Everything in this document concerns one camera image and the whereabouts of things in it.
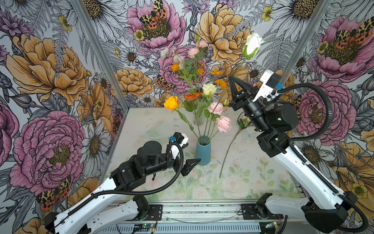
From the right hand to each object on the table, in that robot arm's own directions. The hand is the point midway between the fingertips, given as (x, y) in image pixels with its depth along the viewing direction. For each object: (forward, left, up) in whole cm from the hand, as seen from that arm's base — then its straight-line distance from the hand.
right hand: (224, 81), depth 49 cm
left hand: (-13, +12, -27) cm, 32 cm away
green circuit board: (-33, +34, -57) cm, 74 cm away
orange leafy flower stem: (+13, +11, -23) cm, 28 cm away
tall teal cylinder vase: (-3, +5, -39) cm, 40 cm away
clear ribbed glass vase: (+8, +8, -27) cm, 29 cm away
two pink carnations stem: (0, -3, -22) cm, 22 cm away
